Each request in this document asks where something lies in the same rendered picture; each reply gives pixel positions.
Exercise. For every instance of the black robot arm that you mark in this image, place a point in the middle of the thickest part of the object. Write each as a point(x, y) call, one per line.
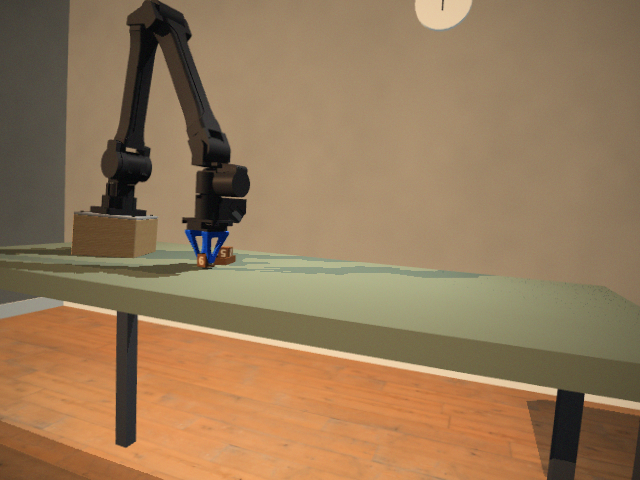
point(229, 180)

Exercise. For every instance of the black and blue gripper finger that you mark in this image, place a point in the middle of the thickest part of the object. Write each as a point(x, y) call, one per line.
point(191, 234)
point(207, 236)

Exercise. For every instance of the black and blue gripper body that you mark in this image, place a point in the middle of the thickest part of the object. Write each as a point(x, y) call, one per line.
point(206, 210)

